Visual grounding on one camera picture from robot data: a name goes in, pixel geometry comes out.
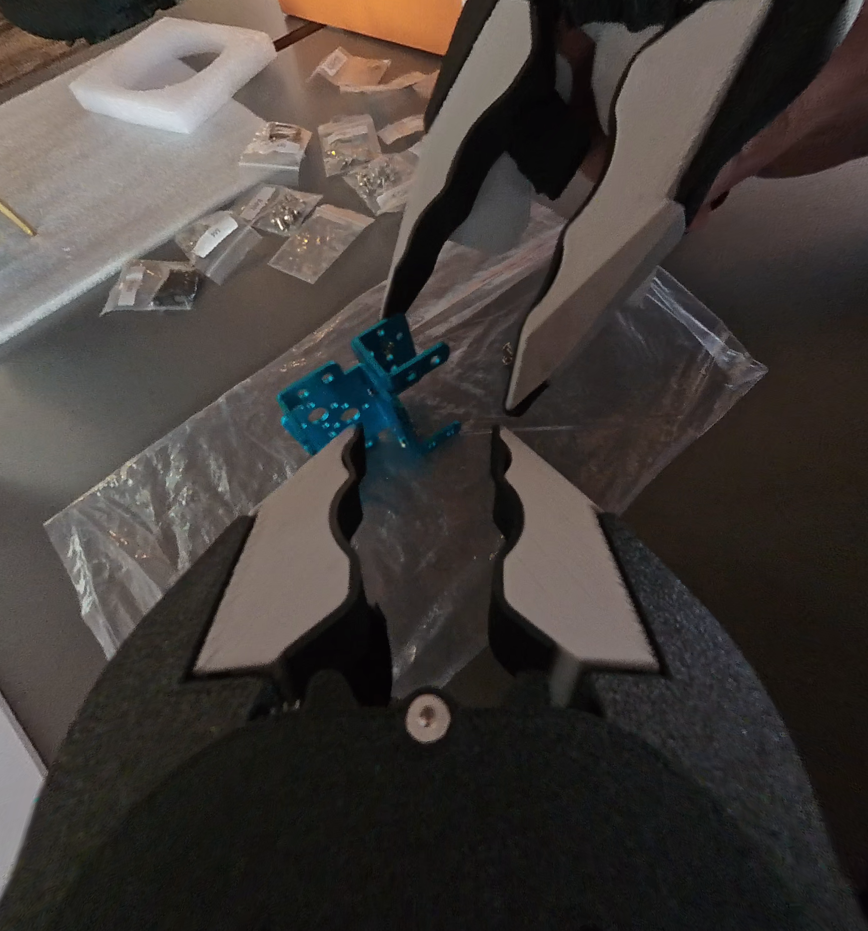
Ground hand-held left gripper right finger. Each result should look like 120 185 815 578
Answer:
492 429 660 674

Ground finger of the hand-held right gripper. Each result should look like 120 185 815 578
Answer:
381 0 538 339
503 0 774 417

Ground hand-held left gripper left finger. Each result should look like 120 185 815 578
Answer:
190 429 365 679

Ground blue metal bracket assembly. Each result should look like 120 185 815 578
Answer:
277 314 464 459

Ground person's right hand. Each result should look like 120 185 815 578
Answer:
695 22 868 228

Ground orange cardboard box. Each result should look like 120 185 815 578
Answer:
280 0 468 56

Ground clear plastic bag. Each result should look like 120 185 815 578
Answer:
45 211 769 692

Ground group of small hardware bags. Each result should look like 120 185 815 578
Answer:
99 47 442 318

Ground black office chair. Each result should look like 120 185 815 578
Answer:
0 0 182 46

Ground white foam sheet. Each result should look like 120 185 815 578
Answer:
0 95 269 365

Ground white foam frame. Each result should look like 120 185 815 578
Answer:
69 18 279 136

